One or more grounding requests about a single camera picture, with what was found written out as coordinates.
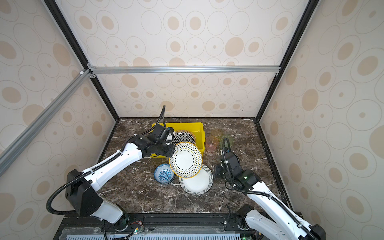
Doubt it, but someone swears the pink translucent cup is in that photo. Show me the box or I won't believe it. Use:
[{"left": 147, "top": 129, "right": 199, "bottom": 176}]
[{"left": 206, "top": 136, "right": 220, "bottom": 153}]

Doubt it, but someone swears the amber translucent cup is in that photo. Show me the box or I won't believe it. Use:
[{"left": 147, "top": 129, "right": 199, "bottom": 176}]
[{"left": 211, "top": 129, "right": 223, "bottom": 139}]

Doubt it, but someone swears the yellow plastic bin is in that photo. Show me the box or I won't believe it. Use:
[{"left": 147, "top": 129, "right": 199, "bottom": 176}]
[{"left": 166, "top": 123, "right": 206, "bottom": 156}]

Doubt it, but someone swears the diagonal aluminium frame bar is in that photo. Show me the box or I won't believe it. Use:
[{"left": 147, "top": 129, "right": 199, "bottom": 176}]
[{"left": 1, "top": 69, "right": 91, "bottom": 175}]

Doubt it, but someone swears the black white flower-pattern plate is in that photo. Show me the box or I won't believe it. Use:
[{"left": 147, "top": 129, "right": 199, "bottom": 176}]
[{"left": 171, "top": 130, "right": 197, "bottom": 145}]

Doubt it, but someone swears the green translucent cup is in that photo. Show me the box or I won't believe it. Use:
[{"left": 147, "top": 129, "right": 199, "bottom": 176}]
[{"left": 220, "top": 135, "right": 234, "bottom": 150}]

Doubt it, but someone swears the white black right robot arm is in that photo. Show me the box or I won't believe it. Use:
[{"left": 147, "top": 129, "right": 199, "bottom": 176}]
[{"left": 215, "top": 148, "right": 327, "bottom": 240}]

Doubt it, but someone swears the yellow-rim dotted plate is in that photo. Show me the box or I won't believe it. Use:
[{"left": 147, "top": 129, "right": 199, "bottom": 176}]
[{"left": 169, "top": 142, "right": 203, "bottom": 179}]

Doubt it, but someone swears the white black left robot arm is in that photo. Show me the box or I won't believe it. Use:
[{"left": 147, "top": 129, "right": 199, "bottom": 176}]
[{"left": 46, "top": 124, "right": 175, "bottom": 224}]

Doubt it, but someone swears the white black-striped-rim plate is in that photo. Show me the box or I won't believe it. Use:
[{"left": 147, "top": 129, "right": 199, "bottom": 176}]
[{"left": 179, "top": 165, "right": 214, "bottom": 196}]

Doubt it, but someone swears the horizontal aluminium frame bar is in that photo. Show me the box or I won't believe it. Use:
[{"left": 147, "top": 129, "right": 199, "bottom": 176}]
[{"left": 91, "top": 66, "right": 280, "bottom": 74}]

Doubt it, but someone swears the blue floral ceramic bowl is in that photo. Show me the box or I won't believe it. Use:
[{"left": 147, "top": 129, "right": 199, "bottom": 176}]
[{"left": 154, "top": 164, "right": 176, "bottom": 185}]

